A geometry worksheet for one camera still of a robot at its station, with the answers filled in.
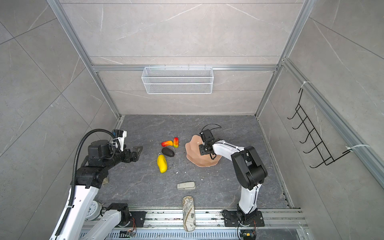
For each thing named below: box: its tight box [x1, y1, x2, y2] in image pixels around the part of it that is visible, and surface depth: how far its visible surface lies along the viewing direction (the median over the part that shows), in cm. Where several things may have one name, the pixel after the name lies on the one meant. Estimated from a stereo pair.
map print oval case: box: [182, 196, 196, 232], surface depth 74 cm
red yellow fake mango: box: [173, 137, 180, 148], surface depth 103 cm
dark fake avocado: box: [161, 147, 175, 157], surface depth 97 cm
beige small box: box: [177, 181, 196, 190], surface depth 83 cm
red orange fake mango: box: [161, 140, 173, 147], surface depth 103 cm
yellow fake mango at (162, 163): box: [157, 154, 168, 174], surface depth 92 cm
